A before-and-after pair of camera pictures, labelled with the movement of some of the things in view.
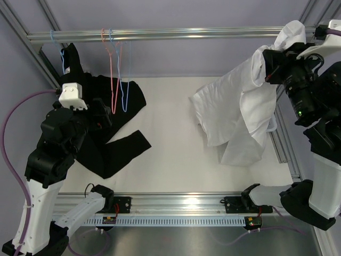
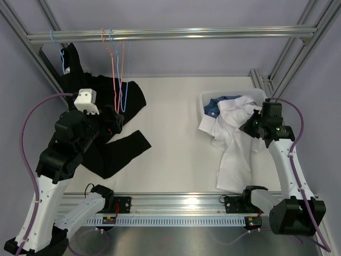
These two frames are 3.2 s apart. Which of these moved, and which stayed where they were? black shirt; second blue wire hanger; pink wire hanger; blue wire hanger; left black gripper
Moved: left black gripper; pink wire hanger
Stayed: black shirt; second blue wire hanger; blue wire hanger
